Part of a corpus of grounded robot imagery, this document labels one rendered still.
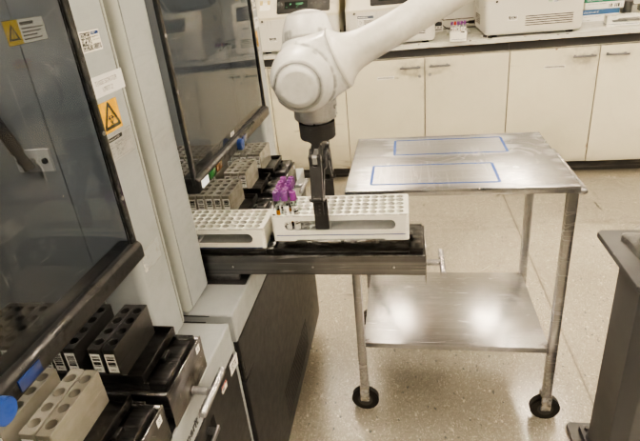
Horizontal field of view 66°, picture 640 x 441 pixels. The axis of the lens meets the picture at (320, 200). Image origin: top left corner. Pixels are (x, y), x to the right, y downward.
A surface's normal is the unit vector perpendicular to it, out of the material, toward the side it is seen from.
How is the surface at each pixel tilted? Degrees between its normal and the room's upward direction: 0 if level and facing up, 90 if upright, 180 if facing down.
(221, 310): 0
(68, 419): 90
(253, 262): 90
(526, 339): 0
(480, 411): 0
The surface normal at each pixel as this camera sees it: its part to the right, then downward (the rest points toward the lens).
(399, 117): -0.18, 0.43
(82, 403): 0.99, -0.03
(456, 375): -0.09, -0.90
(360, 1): -0.17, -0.10
